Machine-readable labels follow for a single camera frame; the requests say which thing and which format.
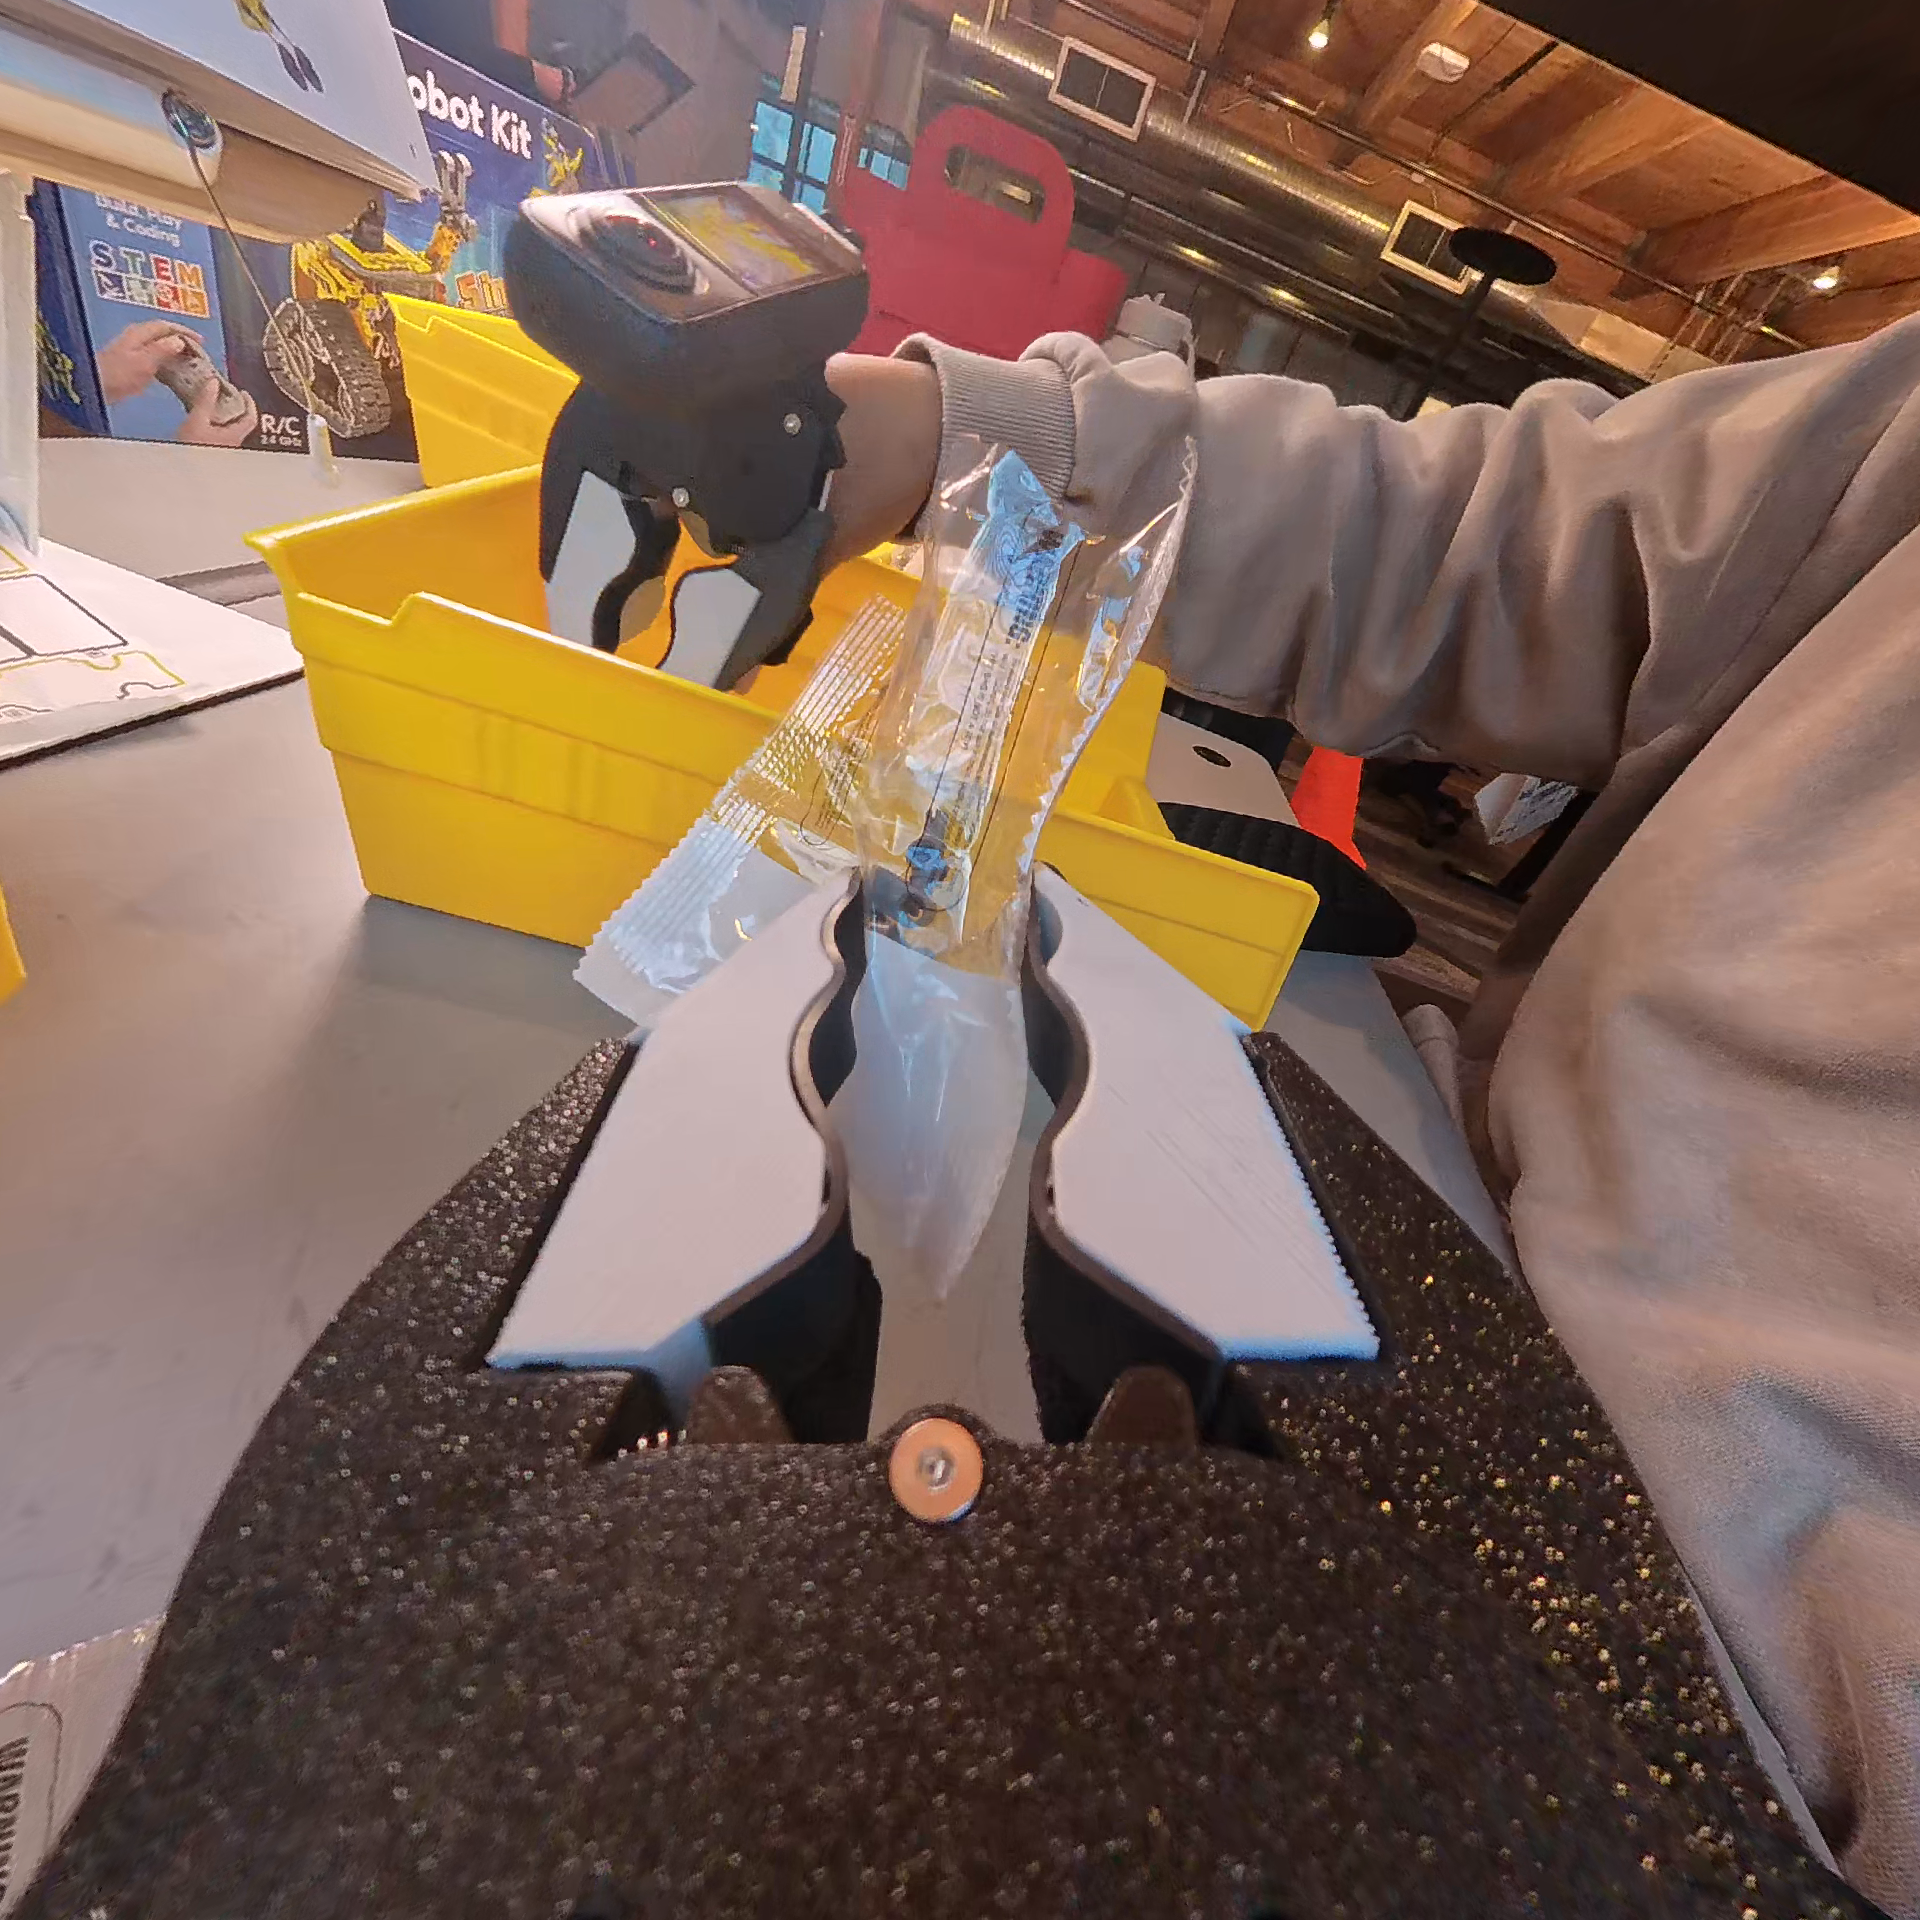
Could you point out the clear plastic bag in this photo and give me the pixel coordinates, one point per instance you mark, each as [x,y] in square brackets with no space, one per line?
[59,1772]

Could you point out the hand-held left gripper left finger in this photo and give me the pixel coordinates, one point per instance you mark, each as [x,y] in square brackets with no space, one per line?
[675,1201]

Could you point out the black round lamp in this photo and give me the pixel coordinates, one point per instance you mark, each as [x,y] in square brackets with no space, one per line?
[1500,258]

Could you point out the white printed sheet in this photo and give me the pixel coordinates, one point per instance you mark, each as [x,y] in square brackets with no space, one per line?
[122,646]

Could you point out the yellow storage bin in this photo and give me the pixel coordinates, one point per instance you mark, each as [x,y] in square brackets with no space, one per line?
[10,946]

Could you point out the black wrist rest pad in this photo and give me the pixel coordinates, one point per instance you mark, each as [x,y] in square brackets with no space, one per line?
[1321,886]

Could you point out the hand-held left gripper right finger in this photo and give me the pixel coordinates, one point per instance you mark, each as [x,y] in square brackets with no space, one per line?
[1200,1201]

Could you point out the orange traffic cone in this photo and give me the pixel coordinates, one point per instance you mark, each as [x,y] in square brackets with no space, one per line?
[1330,806]

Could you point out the yellow bin with bricks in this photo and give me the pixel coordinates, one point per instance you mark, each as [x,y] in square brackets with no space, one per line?
[481,404]
[511,780]

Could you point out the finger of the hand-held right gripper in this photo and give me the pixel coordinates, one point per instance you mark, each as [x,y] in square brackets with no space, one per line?
[592,555]
[715,624]

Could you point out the person's right hand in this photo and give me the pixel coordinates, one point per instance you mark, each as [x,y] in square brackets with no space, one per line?
[884,450]

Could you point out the beige booklet stand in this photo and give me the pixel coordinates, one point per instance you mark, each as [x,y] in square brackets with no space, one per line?
[181,164]

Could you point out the white air vent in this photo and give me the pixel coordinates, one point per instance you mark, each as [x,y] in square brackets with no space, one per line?
[1101,84]
[1429,249]

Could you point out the person's right forearm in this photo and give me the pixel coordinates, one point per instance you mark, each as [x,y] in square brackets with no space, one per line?
[1441,572]

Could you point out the printed toy box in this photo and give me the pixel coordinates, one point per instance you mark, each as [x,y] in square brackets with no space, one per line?
[181,331]

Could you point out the small clear bag white label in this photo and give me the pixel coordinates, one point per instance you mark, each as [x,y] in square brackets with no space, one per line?
[991,660]

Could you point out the grey desk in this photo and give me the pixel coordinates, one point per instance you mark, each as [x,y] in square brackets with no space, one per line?
[241,1201]

